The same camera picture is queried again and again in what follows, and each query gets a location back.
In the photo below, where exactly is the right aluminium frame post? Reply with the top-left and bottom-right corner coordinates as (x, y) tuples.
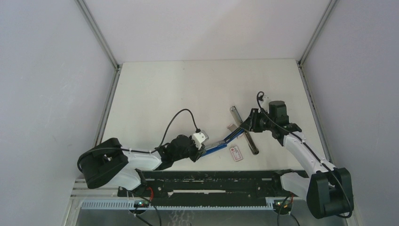
(297, 0), (340, 161)

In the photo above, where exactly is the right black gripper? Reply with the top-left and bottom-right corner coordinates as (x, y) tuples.
(241, 108), (275, 133)

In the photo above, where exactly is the green circuit board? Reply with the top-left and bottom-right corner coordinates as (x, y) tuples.
(273, 201), (292, 210)
(134, 201), (151, 208)

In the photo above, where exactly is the aluminium front rail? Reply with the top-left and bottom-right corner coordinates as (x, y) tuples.
(71, 179), (119, 199)

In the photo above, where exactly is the blue black stapler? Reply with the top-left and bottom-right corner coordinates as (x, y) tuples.
(202, 128), (244, 157)

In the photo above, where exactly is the staple box tray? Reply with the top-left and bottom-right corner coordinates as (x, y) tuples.
(227, 123), (238, 133)

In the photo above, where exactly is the left black camera cable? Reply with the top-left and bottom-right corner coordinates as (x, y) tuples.
(77, 109), (200, 175)

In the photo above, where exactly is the aluminium frame post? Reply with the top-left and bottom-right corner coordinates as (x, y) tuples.
(297, 0), (340, 161)
(75, 0), (120, 145)

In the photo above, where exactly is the red white staple box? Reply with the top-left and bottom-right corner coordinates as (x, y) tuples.
(230, 146), (244, 162)

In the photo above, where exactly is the silver white stapler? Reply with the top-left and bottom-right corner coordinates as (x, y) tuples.
(230, 106), (259, 155)

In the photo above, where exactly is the left green circuit board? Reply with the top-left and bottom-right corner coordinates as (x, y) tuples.
(134, 201), (151, 208)

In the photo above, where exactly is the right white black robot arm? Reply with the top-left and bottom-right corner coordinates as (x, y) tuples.
(240, 101), (354, 219)

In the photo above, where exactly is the black camera cable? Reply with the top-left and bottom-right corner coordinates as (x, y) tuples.
(77, 109), (200, 175)
(256, 91), (354, 219)

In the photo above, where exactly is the right green circuit board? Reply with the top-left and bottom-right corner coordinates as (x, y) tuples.
(273, 201), (292, 210)

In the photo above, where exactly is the right black camera cable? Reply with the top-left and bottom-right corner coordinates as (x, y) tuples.
(256, 91), (354, 219)

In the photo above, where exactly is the left aluminium frame post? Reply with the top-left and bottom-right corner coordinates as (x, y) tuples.
(75, 0), (120, 145)

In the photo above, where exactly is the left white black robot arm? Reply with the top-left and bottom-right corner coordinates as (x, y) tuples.
(77, 132), (208, 196)

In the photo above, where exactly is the white slotted cable duct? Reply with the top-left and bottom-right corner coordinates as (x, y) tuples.
(81, 199), (275, 210)

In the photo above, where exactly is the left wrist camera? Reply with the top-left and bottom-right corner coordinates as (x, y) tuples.
(192, 130), (209, 149)

